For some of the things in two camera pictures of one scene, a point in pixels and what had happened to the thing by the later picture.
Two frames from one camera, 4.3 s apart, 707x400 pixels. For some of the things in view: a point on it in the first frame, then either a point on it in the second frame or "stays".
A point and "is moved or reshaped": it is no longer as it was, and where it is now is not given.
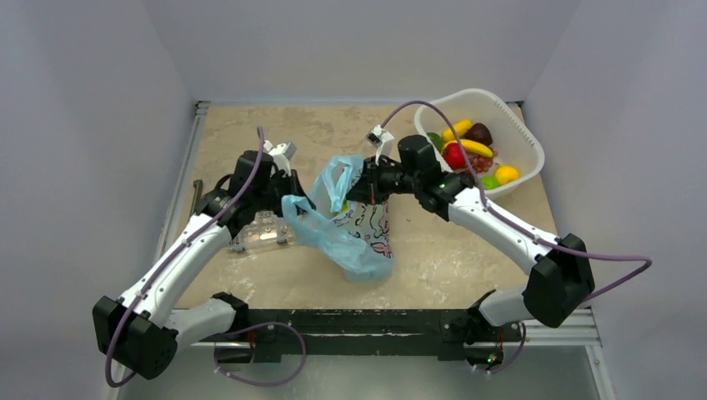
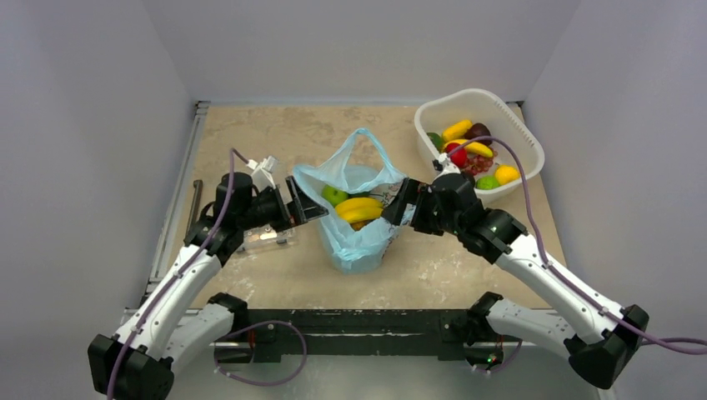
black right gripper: x=367 y=180 to x=418 y=204
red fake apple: x=453 y=156 stays
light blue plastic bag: x=353 y=237 is moved or reshaped
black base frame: x=454 y=334 stays
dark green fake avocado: x=437 y=140 stays
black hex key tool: x=198 y=192 stays
